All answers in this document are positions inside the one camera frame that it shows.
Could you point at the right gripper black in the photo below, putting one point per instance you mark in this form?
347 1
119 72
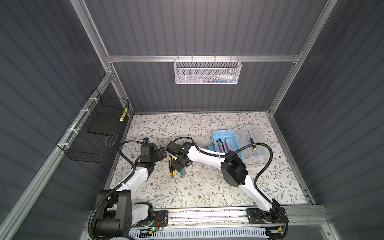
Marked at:
177 167

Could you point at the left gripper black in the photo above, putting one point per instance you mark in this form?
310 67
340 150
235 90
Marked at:
163 153

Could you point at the yellow black utility knife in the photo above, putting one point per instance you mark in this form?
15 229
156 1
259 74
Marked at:
171 167

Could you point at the teal utility knife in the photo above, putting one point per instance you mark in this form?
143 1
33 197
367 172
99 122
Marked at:
182 173

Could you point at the black hex key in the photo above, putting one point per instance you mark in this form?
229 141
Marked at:
223 145

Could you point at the light blue plastic tool box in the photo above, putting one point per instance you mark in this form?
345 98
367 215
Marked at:
239 138

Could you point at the black yellow tip screwdriver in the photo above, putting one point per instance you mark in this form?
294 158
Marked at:
252 142

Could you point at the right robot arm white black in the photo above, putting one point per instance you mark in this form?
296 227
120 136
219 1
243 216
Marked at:
233 169

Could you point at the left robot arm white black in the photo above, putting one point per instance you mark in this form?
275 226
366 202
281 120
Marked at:
115 213

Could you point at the floral table mat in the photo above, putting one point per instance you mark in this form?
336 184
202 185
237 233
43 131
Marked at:
203 185

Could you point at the yellow marker in black basket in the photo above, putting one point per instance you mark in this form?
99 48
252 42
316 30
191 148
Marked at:
123 114

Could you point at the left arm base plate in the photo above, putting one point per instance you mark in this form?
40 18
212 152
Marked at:
159 219

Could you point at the black wire mesh basket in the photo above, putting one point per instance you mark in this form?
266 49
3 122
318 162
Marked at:
97 131

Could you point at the white slotted cable duct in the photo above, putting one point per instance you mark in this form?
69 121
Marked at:
203 233

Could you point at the white wire mesh basket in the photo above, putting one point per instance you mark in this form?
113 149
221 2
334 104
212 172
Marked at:
211 71

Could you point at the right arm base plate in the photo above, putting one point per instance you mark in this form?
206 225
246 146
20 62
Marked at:
264 216

